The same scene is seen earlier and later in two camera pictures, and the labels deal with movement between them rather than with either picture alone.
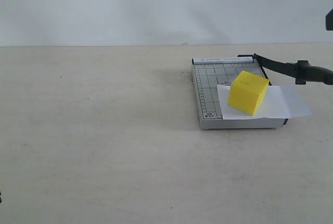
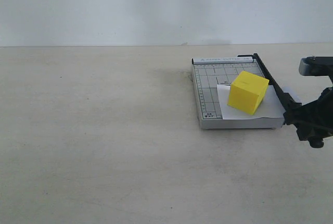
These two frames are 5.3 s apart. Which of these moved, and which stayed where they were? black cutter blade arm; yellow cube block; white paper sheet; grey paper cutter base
Moved: black cutter blade arm
Stayed: white paper sheet; grey paper cutter base; yellow cube block
